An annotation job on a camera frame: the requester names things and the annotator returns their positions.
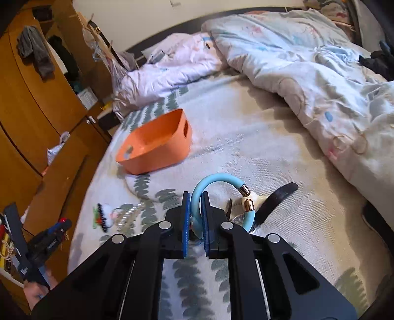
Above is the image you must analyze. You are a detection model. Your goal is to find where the crumpled plastic bag in drawer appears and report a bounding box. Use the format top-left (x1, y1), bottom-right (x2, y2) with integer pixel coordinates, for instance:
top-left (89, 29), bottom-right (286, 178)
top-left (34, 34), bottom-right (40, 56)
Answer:
top-left (47, 132), bottom-right (71, 166)

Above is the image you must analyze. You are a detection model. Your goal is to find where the blue leather strap wristwatch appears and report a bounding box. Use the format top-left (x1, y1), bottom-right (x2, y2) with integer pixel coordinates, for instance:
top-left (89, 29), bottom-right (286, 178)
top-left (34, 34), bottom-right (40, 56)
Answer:
top-left (226, 182), bottom-right (299, 236)

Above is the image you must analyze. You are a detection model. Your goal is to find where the pastel printed quilt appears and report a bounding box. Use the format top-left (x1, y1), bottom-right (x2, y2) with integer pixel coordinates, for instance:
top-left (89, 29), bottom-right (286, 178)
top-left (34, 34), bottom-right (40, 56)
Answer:
top-left (201, 9), bottom-right (394, 210)

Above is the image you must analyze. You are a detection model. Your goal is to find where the leaf patterned bed sheet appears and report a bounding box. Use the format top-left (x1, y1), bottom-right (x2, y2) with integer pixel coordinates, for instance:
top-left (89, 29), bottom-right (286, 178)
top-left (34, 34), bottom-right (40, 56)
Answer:
top-left (68, 66), bottom-right (394, 320)

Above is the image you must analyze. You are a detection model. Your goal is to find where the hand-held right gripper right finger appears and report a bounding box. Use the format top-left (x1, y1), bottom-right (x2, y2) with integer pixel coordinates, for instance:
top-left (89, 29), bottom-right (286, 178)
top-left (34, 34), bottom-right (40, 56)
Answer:
top-left (201, 191), bottom-right (358, 320)

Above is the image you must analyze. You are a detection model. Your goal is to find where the dark hanging cloth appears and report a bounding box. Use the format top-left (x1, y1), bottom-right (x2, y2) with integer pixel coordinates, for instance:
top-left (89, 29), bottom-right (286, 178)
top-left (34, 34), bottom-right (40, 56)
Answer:
top-left (48, 35), bottom-right (80, 82)

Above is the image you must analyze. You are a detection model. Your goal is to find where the wooden wardrobe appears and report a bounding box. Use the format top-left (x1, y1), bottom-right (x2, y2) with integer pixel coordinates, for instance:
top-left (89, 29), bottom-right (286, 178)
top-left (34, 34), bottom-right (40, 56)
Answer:
top-left (0, 0), bottom-right (124, 311)

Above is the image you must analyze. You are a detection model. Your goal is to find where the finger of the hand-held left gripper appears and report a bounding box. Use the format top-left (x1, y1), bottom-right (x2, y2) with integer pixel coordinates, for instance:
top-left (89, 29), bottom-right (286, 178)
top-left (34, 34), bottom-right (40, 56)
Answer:
top-left (27, 218), bottom-right (73, 257)

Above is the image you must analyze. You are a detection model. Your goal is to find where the dark bed headboard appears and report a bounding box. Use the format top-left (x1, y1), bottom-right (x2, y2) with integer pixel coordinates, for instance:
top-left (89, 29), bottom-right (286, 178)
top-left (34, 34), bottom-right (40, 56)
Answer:
top-left (125, 6), bottom-right (296, 60)

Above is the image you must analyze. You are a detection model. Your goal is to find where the pink white pillow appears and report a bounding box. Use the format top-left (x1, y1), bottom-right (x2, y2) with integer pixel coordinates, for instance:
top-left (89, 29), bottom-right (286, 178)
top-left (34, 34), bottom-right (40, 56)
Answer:
top-left (112, 32), bottom-right (228, 113)

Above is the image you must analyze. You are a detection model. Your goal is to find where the teal bracelet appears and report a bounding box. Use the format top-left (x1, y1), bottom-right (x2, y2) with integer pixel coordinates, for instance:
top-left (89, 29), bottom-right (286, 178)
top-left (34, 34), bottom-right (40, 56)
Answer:
top-left (190, 173), bottom-right (256, 243)

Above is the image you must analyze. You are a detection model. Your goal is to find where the small white paper box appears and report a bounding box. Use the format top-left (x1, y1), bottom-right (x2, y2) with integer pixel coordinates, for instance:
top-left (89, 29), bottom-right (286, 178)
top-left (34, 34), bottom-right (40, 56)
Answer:
top-left (77, 88), bottom-right (98, 110)

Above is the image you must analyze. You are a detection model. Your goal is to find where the clear plastic bag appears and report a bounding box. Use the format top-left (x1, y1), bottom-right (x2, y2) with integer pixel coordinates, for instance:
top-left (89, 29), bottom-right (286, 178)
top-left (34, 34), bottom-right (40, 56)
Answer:
top-left (82, 28), bottom-right (131, 103)

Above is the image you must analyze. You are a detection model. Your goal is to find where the printed pillow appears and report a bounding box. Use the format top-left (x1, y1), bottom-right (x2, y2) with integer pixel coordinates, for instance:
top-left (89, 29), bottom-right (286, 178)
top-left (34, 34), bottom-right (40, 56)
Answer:
top-left (317, 0), bottom-right (354, 30)

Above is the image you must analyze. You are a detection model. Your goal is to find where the white plush hair tie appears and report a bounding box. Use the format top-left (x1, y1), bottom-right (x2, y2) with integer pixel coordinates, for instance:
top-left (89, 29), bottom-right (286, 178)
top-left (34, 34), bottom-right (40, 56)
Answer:
top-left (93, 202), bottom-right (118, 232)

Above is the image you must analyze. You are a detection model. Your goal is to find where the cream shell-shaped ornament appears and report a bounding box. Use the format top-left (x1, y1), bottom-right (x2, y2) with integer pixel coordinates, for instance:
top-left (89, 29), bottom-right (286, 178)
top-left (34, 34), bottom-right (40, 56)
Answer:
top-left (237, 194), bottom-right (273, 213)

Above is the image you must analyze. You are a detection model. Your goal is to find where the pearl hair claw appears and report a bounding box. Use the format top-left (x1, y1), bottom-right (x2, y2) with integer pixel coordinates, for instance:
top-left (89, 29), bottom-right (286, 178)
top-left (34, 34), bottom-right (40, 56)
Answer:
top-left (115, 201), bottom-right (145, 234)

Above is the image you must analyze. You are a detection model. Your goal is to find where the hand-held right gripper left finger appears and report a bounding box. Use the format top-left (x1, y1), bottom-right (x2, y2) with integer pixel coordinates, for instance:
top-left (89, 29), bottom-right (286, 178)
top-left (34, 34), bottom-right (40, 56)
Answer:
top-left (32, 191), bottom-right (191, 320)

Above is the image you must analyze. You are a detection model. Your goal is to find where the grey hanging cloth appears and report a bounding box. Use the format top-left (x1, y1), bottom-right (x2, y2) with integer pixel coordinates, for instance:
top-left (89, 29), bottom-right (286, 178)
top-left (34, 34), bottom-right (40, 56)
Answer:
top-left (17, 26), bottom-right (55, 78)

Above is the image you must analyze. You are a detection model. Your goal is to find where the orange plastic basket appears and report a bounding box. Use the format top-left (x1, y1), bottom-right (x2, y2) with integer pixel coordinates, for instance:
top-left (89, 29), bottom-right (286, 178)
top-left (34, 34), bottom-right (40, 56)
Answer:
top-left (115, 108), bottom-right (193, 175)

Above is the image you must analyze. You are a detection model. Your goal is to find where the person's left hand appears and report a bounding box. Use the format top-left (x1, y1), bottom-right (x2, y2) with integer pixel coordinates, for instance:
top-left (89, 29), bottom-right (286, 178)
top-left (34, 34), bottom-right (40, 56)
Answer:
top-left (24, 274), bottom-right (60, 314)

